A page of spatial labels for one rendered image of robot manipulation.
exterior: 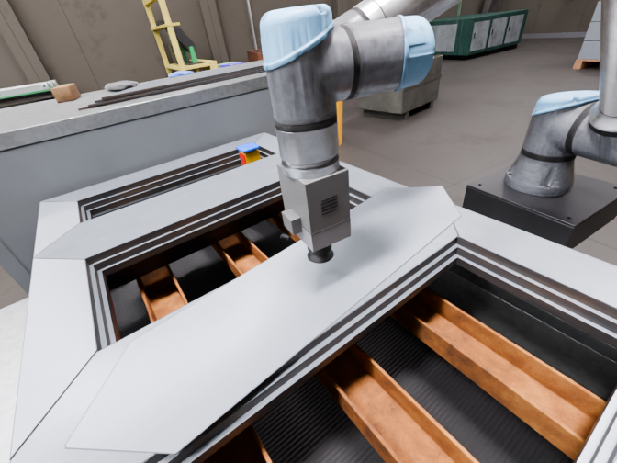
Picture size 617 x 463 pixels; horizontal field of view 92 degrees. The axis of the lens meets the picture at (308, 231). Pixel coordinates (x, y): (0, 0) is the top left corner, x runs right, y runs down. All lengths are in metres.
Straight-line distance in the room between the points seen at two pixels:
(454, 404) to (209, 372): 0.50
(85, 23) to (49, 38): 0.64
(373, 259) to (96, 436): 0.42
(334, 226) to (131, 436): 0.33
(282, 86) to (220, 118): 0.87
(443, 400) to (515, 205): 0.50
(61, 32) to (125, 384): 7.15
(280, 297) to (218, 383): 0.14
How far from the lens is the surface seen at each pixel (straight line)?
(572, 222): 0.88
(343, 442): 0.69
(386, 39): 0.38
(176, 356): 0.45
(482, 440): 0.73
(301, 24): 0.33
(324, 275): 0.49
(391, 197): 0.69
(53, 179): 1.16
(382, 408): 0.57
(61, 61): 7.44
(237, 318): 0.46
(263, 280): 0.50
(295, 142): 0.35
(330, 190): 0.38
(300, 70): 0.33
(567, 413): 0.65
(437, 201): 0.68
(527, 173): 0.96
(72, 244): 0.82
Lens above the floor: 1.20
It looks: 35 degrees down
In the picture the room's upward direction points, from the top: 8 degrees counter-clockwise
